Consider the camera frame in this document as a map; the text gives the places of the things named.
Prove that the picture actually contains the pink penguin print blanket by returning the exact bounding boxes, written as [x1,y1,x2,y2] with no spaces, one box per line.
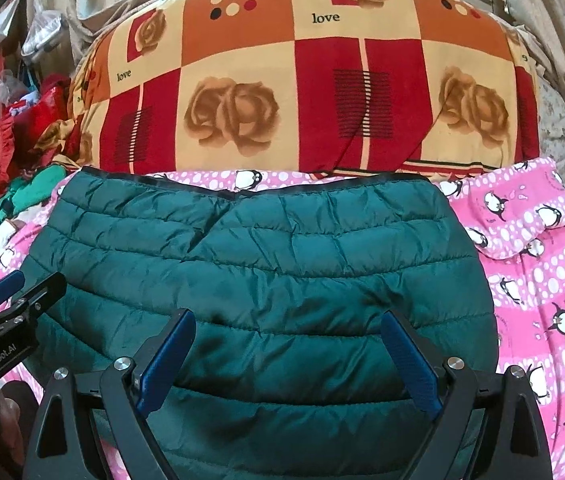
[0,157,565,480]

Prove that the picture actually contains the red clothes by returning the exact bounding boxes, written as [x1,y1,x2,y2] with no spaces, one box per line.
[0,74,80,221]

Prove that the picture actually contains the beige quilted cloth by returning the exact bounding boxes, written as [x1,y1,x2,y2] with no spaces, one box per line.
[493,0,565,101]

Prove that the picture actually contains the dark green puffer jacket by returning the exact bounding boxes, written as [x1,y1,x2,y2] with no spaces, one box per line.
[15,166,501,480]

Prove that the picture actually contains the green cloth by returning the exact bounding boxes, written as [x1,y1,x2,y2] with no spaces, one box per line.
[0,167,70,233]

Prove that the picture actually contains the clear plastic bags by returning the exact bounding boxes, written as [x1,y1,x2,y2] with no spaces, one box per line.
[20,0,70,58]

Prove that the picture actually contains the pale floral cloth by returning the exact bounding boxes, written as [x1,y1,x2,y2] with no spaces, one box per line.
[537,80,565,161]

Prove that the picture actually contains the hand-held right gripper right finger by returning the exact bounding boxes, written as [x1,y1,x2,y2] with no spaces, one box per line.
[381,311,549,480]

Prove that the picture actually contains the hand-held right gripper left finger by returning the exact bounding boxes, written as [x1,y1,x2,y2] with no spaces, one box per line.
[27,308,196,480]

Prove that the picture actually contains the beige curtain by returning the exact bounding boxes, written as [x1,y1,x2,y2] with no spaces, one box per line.
[25,0,188,81]

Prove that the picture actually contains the rose print checked blanket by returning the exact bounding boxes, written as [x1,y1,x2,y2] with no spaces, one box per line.
[70,0,541,178]

